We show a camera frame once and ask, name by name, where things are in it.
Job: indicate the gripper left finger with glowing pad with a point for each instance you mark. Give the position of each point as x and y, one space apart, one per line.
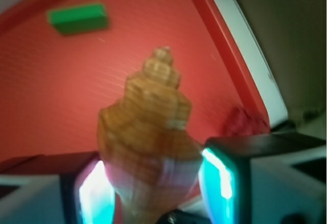
59 188

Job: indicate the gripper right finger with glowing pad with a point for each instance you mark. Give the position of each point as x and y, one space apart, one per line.
271 178

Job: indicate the tan spiral sea shell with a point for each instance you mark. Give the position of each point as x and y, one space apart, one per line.
149 157

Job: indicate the crumpled red cloth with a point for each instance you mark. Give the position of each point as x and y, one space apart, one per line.
243 122

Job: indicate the red plastic tray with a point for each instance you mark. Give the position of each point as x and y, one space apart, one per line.
53 86

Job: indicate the green rectangular block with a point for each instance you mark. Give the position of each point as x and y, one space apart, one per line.
79 18

